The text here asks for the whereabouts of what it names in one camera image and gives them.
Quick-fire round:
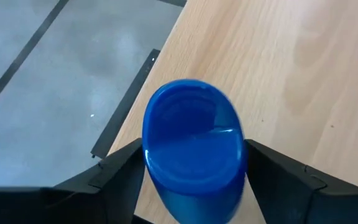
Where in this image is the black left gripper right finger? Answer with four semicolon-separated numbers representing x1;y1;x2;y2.
246;139;328;224

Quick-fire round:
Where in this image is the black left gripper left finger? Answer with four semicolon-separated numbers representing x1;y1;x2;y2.
42;138;146;224

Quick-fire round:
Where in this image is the blue plastic medicine bottle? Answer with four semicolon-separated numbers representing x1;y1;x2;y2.
141;78;249;224

